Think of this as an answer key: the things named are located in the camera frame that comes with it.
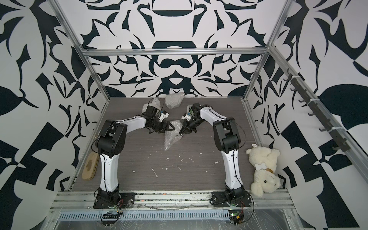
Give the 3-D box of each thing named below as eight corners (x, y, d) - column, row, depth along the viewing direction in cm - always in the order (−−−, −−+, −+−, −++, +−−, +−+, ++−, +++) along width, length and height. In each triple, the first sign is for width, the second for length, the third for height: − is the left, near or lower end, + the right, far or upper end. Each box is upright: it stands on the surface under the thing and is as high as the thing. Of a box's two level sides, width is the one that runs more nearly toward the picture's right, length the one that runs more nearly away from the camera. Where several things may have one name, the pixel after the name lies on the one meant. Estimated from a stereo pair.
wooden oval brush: (80, 180, 83) (77, 178, 80) (91, 154, 92) (88, 152, 89) (93, 180, 83) (90, 178, 80) (103, 154, 92) (100, 152, 89)
